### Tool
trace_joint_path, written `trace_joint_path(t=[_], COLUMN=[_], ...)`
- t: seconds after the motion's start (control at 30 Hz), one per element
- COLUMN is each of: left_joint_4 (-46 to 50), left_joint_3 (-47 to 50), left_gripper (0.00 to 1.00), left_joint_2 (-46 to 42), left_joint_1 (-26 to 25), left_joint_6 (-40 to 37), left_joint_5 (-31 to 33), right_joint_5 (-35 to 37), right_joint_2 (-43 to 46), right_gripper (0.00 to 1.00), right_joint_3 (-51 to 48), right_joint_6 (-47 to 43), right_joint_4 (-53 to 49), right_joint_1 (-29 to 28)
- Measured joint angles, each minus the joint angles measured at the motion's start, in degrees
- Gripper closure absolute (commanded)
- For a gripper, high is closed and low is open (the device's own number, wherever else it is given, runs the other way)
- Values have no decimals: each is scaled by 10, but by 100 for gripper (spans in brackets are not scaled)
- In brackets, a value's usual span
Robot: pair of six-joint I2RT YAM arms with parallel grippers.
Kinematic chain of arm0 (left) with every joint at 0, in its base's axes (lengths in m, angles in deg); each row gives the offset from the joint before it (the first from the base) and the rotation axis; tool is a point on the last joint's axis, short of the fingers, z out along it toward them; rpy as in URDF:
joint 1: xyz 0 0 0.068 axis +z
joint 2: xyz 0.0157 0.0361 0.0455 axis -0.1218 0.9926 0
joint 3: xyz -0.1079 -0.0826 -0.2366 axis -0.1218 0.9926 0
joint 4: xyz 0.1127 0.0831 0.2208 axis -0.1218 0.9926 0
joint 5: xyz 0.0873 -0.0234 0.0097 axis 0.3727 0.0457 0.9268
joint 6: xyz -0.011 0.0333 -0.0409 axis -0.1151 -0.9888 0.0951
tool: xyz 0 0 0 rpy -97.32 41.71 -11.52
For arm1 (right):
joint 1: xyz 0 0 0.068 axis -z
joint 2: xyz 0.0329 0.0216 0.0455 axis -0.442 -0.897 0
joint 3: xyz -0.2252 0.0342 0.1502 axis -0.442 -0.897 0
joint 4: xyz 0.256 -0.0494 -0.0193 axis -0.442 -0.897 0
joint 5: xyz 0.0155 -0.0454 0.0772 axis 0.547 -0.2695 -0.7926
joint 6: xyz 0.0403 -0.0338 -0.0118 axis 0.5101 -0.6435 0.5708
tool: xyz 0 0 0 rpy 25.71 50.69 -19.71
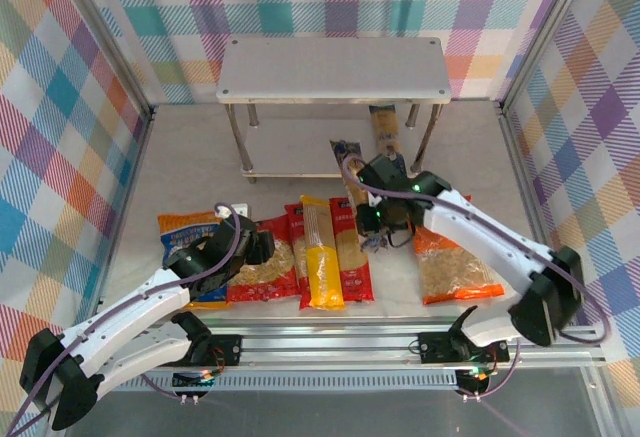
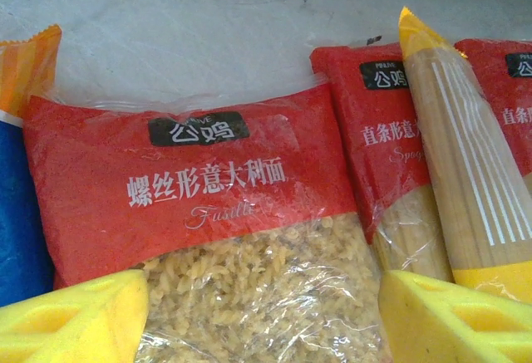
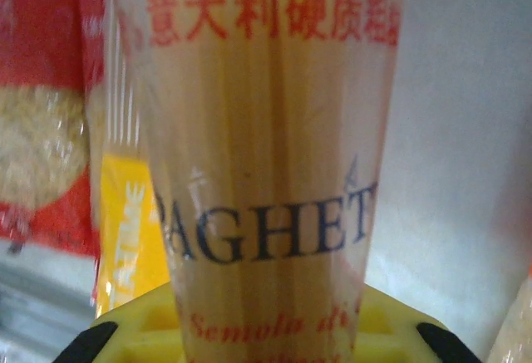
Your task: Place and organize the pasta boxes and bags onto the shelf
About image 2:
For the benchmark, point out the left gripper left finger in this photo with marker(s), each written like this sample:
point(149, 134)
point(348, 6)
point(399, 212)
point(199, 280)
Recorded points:
point(62, 325)

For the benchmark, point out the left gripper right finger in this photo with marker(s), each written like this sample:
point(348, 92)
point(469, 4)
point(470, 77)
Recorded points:
point(440, 325)

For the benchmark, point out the blue orange macaroni bag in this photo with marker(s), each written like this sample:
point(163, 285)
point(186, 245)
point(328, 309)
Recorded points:
point(16, 213)

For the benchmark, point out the yellow spaghetti bag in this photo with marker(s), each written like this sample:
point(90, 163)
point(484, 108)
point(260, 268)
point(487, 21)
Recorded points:
point(469, 172)

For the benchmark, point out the red fusilli pasta bag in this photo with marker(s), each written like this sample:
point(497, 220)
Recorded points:
point(208, 180)

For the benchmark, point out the red spaghetti bag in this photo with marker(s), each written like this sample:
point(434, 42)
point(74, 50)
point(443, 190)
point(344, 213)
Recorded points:
point(374, 130)
point(498, 101)

